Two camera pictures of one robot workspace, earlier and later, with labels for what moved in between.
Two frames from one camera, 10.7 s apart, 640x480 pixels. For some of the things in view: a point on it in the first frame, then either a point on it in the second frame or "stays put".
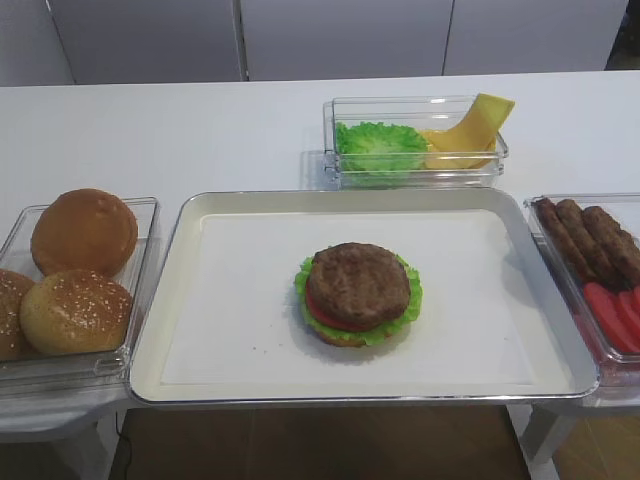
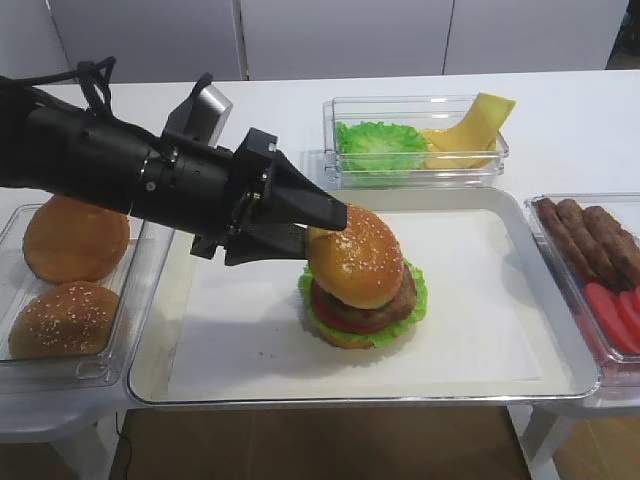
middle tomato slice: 627,305 stays put
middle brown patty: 601,264 stays put
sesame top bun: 76,311 → 361,266
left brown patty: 575,256 stays put
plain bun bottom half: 84,229 stays put
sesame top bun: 13,287 → 73,319
